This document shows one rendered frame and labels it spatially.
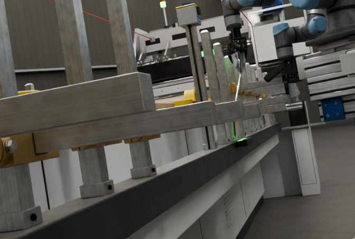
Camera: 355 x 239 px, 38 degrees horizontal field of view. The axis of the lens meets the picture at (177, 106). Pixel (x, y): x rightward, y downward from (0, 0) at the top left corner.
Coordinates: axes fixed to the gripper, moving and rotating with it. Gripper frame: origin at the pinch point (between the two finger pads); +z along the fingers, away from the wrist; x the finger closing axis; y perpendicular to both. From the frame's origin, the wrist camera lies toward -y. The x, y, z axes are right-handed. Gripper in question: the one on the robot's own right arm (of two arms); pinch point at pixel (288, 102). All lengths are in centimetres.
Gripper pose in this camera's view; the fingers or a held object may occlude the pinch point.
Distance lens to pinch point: 238.3
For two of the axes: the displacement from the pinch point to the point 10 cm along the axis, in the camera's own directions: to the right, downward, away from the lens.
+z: 1.6, 9.9, -0.4
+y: 9.5, -1.7, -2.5
